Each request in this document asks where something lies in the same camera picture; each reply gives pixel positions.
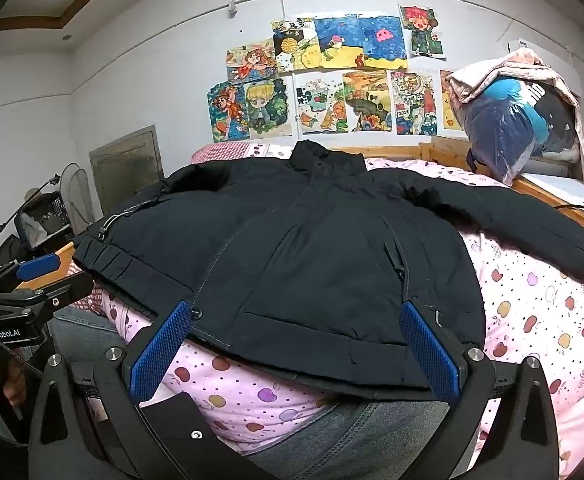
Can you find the black plastic crate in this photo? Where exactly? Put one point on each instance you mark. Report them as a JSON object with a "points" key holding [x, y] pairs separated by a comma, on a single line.
{"points": [[54, 220]]}

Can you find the wooden bed frame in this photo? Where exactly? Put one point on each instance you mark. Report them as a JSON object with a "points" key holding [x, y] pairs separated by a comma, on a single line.
{"points": [[401, 151]]}

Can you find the clear bag of blue bedding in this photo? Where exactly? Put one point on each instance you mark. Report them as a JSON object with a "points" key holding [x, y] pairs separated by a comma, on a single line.
{"points": [[501, 125]]}

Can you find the pink apple-print quilt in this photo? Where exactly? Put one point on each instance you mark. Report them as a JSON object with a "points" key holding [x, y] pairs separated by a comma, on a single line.
{"points": [[531, 310]]}

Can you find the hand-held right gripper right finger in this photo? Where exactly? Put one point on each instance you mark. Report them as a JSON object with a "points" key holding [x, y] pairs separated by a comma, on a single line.
{"points": [[429, 355]]}

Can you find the white mattress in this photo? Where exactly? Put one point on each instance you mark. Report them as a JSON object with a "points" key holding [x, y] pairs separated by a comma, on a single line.
{"points": [[571, 187]]}

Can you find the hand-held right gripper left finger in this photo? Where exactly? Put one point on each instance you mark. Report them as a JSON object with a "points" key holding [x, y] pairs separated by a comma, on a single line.
{"points": [[159, 350]]}

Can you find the group of colourful wall drawings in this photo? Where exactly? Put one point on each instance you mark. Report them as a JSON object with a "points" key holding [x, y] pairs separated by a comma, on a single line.
{"points": [[332, 45]]}

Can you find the black padded jacket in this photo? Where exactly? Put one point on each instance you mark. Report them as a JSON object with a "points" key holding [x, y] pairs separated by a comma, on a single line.
{"points": [[297, 260]]}

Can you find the pink floral blanket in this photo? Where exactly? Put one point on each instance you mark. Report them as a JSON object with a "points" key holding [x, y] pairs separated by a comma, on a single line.
{"points": [[511, 67]]}

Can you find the white wall notice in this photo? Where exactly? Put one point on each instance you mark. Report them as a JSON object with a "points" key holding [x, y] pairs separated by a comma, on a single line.
{"points": [[524, 43]]}

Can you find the person's left hand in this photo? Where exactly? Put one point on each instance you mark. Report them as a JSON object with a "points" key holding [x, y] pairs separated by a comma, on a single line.
{"points": [[16, 385]]}

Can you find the grey framed wall panel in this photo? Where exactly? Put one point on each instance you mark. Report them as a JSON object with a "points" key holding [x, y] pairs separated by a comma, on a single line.
{"points": [[127, 175]]}

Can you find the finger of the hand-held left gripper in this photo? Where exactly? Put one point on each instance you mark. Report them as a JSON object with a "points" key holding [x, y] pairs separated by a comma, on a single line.
{"points": [[37, 266], [67, 287]]}

